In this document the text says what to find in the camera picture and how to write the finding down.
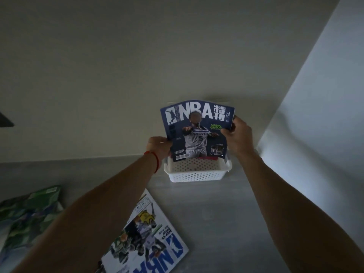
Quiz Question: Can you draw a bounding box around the person's left hand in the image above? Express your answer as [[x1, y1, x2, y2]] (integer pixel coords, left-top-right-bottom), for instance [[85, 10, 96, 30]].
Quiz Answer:
[[146, 136, 173, 162]]

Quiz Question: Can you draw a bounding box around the person's right hand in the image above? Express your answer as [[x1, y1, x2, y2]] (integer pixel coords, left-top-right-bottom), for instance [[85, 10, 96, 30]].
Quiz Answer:
[[220, 115, 254, 158]]

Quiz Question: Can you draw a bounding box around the dark blue basketball magazine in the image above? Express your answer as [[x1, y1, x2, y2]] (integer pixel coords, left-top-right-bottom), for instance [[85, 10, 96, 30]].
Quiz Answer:
[[160, 100, 235, 162]]

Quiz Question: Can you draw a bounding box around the person's left forearm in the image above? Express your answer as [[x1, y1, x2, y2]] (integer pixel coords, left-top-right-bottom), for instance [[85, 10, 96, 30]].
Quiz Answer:
[[11, 154, 166, 273]]

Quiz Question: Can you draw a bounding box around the person's right forearm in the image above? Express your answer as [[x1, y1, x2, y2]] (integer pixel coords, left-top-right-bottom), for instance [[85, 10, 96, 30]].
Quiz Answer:
[[238, 152, 364, 273]]

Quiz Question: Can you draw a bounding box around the white perforated plastic basket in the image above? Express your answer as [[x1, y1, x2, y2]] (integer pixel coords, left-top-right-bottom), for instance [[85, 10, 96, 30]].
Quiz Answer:
[[163, 155, 233, 183]]

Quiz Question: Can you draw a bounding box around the white basketball magazine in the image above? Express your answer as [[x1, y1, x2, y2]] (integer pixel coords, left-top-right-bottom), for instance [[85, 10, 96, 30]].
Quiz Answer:
[[95, 188, 189, 273]]

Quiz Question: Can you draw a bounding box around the green patterned book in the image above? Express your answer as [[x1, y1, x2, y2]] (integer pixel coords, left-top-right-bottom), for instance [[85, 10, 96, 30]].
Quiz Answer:
[[0, 185, 64, 273]]

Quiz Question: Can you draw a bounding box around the red string bracelet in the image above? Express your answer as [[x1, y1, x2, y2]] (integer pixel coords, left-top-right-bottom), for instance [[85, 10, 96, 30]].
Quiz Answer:
[[144, 151, 160, 174]]

